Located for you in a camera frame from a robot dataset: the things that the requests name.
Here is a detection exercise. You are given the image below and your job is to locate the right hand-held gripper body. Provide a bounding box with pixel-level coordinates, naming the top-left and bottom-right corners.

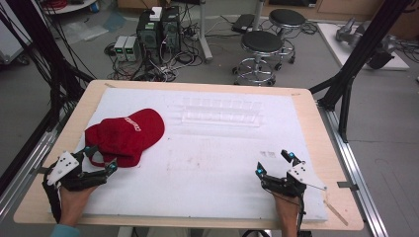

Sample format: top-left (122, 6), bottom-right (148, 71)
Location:
top-left (261, 161), bottom-right (328, 199)

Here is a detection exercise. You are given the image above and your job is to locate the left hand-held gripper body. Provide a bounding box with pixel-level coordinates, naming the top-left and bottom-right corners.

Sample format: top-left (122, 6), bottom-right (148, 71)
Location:
top-left (45, 150), bottom-right (109, 193)

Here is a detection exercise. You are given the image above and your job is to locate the red baseball cap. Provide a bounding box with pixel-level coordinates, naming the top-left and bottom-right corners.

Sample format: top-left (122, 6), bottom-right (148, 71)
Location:
top-left (84, 108), bottom-right (166, 169)

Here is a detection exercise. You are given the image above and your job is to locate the person's right hand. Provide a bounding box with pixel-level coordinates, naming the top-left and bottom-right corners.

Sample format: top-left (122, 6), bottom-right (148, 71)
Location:
top-left (271, 191), bottom-right (302, 225)

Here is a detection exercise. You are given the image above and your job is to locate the person's left hand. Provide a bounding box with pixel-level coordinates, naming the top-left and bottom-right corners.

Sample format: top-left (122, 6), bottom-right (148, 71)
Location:
top-left (57, 184), bottom-right (101, 228)

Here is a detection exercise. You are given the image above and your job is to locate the white foam mat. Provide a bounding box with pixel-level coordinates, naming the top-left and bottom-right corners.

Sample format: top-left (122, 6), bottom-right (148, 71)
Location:
top-left (48, 86), bottom-right (329, 222)

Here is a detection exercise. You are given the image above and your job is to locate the thin wooden stick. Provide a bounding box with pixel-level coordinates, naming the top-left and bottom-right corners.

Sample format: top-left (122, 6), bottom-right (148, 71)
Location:
top-left (323, 199), bottom-right (350, 227)

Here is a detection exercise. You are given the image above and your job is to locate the clear acrylic rack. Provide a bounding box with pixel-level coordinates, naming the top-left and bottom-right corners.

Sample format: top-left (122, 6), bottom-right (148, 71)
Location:
top-left (180, 96), bottom-right (267, 128)

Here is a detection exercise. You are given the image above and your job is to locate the white power supply unit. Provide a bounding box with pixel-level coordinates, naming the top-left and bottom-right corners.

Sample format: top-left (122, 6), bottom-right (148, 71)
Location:
top-left (113, 35), bottom-right (129, 62)
top-left (125, 36), bottom-right (141, 62)

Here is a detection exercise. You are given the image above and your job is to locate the black round stool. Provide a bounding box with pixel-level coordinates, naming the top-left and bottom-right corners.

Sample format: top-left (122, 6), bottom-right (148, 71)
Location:
top-left (268, 8), bottom-right (308, 72)
top-left (231, 30), bottom-right (286, 88)

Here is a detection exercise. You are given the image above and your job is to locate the white floor board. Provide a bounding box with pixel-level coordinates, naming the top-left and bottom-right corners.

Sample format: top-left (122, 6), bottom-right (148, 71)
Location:
top-left (316, 22), bottom-right (411, 71)

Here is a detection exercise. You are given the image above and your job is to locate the clear plastic sheet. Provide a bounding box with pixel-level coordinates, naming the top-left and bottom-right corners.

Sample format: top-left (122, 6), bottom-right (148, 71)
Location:
top-left (61, 12), bottom-right (127, 42)

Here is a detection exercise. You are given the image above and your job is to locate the black computer tower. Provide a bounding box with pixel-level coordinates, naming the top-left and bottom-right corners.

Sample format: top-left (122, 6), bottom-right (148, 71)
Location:
top-left (135, 11), bottom-right (163, 59)
top-left (160, 6), bottom-right (183, 55)

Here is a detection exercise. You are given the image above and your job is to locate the white wheeled cabinet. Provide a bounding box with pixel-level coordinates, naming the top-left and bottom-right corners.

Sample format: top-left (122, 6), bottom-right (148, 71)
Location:
top-left (0, 9), bottom-right (32, 66)

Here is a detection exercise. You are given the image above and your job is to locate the black flat box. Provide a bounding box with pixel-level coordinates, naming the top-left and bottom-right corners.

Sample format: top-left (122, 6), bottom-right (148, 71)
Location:
top-left (230, 13), bottom-right (257, 35)

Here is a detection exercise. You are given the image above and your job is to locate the round white table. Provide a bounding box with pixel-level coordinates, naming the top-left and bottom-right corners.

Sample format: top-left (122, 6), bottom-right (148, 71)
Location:
top-left (41, 0), bottom-right (101, 15)

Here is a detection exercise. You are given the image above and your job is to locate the grey desk leg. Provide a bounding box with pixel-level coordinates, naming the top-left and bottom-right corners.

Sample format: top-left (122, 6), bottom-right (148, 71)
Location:
top-left (197, 0), bottom-right (214, 64)

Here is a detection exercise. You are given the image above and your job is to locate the white power adapter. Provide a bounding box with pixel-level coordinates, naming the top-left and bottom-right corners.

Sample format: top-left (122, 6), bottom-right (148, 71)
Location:
top-left (149, 6), bottom-right (163, 23)

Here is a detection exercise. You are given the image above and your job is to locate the black gripper strap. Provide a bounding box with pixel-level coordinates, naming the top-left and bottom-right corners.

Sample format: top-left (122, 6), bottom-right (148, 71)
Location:
top-left (42, 171), bottom-right (63, 225)

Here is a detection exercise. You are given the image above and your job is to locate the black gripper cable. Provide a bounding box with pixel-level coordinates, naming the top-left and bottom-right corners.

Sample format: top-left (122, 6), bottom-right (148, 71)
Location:
top-left (262, 188), bottom-right (312, 237)

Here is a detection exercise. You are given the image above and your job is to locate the aluminium rail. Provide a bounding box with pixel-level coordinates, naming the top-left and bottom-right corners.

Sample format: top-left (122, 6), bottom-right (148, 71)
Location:
top-left (0, 110), bottom-right (73, 222)
top-left (316, 104), bottom-right (390, 237)

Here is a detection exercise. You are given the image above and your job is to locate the tangle of floor cables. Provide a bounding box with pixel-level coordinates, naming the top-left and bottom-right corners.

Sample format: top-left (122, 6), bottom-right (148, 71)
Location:
top-left (104, 19), bottom-right (211, 83)

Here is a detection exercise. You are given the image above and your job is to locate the black frame post with cables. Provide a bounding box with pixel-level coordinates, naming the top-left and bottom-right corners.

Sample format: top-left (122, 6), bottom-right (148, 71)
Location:
top-left (0, 0), bottom-right (96, 133)

